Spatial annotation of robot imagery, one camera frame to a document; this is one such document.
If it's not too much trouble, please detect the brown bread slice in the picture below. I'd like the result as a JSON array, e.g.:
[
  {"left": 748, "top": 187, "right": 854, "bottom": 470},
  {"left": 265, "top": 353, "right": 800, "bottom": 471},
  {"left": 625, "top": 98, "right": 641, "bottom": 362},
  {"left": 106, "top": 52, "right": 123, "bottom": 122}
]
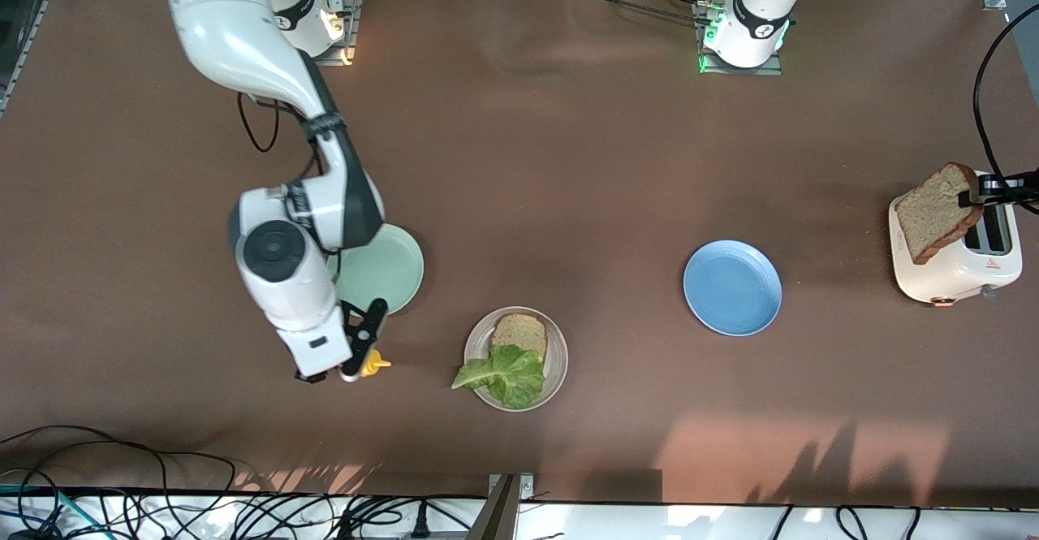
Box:
[
  {"left": 491, "top": 313, "right": 550, "bottom": 365},
  {"left": 895, "top": 162, "right": 985, "bottom": 266}
]

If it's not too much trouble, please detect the green lettuce leaf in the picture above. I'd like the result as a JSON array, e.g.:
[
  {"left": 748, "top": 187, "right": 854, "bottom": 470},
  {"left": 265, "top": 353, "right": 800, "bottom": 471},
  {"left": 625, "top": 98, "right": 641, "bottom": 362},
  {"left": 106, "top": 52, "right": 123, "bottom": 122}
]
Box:
[{"left": 451, "top": 344, "right": 546, "bottom": 410}]

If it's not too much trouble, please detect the pale green plate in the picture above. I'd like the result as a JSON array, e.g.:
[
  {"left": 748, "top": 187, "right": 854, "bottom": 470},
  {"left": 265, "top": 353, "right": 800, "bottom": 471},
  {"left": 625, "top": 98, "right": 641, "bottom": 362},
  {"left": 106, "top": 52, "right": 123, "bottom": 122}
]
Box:
[{"left": 334, "top": 222, "right": 425, "bottom": 316}]

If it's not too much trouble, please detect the beige plate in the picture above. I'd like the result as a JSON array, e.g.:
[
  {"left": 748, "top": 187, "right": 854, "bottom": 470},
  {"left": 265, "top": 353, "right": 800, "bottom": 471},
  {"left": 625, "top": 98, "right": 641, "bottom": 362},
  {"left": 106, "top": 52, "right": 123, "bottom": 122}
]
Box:
[{"left": 463, "top": 306, "right": 569, "bottom": 413}]

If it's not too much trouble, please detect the blue plate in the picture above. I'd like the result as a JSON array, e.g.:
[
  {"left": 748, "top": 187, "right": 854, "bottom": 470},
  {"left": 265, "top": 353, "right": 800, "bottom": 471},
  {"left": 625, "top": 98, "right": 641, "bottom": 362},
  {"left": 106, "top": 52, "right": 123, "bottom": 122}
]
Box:
[{"left": 683, "top": 239, "right": 783, "bottom": 338}]

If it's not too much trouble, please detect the white toaster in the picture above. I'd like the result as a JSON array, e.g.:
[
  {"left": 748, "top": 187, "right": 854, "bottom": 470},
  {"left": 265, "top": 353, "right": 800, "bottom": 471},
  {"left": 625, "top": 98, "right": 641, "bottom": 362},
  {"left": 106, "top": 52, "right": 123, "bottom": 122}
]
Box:
[{"left": 887, "top": 169, "right": 1024, "bottom": 307}]

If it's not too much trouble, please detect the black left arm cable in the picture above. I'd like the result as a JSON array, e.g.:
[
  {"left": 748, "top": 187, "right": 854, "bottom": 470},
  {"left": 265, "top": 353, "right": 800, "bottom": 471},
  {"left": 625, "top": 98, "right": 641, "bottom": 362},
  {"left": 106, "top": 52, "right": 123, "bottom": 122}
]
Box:
[{"left": 972, "top": 2, "right": 1039, "bottom": 216}]

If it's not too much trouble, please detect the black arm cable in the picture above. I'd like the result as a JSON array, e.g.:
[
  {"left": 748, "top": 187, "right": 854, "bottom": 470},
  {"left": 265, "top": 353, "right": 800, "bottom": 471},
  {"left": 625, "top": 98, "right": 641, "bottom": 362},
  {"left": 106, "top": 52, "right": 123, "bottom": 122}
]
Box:
[
  {"left": 236, "top": 92, "right": 342, "bottom": 281},
  {"left": 972, "top": 2, "right": 1039, "bottom": 216}
]

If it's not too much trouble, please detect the aluminium table edge post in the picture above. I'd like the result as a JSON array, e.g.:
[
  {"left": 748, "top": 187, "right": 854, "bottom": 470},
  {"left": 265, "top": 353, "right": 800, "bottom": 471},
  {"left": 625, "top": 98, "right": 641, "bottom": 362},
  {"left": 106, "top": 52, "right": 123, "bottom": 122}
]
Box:
[{"left": 475, "top": 473, "right": 535, "bottom": 540}]

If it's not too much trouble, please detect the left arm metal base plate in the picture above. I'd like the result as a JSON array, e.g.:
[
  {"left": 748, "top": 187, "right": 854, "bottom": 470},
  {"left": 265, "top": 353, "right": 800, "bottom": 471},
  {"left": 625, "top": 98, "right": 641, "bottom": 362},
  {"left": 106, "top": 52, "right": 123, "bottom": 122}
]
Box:
[{"left": 692, "top": 0, "right": 784, "bottom": 76}]

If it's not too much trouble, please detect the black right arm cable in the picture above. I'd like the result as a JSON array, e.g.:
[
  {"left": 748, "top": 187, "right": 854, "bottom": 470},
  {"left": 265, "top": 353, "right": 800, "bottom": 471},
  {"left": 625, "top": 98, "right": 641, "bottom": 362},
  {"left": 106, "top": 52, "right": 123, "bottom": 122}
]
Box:
[{"left": 236, "top": 92, "right": 342, "bottom": 281}]

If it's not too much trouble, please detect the black cable loop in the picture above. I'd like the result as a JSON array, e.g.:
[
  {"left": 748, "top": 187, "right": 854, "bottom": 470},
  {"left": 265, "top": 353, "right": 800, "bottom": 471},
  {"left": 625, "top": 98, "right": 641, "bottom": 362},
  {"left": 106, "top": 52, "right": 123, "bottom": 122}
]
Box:
[
  {"left": 0, "top": 425, "right": 238, "bottom": 516},
  {"left": 836, "top": 506, "right": 922, "bottom": 540}
]

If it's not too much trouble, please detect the teal cable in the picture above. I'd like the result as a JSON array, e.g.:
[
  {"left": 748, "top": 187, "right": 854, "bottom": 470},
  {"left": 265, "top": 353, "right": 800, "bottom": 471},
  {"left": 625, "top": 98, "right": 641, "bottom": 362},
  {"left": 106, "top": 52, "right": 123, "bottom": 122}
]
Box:
[{"left": 0, "top": 482, "right": 86, "bottom": 537}]

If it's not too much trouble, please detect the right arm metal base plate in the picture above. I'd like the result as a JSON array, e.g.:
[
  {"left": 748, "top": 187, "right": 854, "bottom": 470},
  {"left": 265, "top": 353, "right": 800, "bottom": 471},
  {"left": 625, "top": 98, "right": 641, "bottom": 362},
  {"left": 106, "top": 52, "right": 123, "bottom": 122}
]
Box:
[{"left": 313, "top": 0, "right": 363, "bottom": 67}]

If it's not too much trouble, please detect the black base cable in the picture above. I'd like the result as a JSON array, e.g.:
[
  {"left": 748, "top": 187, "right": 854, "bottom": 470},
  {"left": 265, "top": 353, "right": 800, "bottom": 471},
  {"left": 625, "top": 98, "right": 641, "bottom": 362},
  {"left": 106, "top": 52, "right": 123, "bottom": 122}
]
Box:
[{"left": 568, "top": 0, "right": 715, "bottom": 25}]

